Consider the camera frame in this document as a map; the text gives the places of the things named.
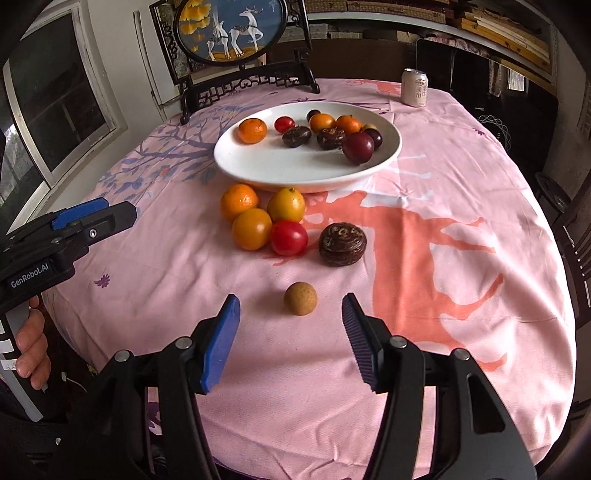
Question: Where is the person's left hand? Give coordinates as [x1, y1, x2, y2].
[13, 296, 52, 391]

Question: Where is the white board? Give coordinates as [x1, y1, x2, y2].
[133, 9, 168, 110]

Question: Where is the pink floral tablecloth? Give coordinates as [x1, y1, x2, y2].
[44, 76, 581, 479]

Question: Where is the dark round stool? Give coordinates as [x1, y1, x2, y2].
[534, 172, 574, 212]

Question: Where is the wire basket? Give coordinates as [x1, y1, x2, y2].
[478, 113, 514, 154]

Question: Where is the dark cabinet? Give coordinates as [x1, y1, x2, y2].
[416, 37, 560, 144]

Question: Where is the white plate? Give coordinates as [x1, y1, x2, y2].
[213, 102, 402, 193]

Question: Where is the white drink can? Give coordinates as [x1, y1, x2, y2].
[401, 68, 430, 108]

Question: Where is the dark water chestnut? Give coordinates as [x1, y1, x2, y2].
[317, 128, 347, 151]
[318, 222, 368, 267]
[282, 126, 312, 148]

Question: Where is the small yellow lemon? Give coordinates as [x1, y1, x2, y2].
[267, 187, 306, 223]

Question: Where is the stack of wooden boxes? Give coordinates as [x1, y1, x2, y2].
[455, 0, 556, 85]

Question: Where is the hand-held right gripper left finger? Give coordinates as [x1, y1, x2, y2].
[69, 294, 242, 480]

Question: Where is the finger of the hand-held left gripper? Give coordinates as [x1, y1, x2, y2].
[9, 198, 110, 241]
[9, 202, 138, 260]

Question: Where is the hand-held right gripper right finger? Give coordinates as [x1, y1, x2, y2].
[342, 293, 539, 480]

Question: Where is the round deer screen on stand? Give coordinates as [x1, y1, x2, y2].
[148, 0, 321, 125]

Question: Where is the smooth small orange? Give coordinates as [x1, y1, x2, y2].
[231, 208, 273, 251]

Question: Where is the large red plum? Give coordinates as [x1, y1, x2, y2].
[342, 132, 375, 165]

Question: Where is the white framed window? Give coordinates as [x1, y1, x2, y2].
[0, 4, 129, 205]

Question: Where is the dark slatted wooden chair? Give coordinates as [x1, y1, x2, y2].
[549, 171, 591, 324]

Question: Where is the stack of woven boxes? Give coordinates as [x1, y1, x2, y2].
[305, 0, 454, 25]

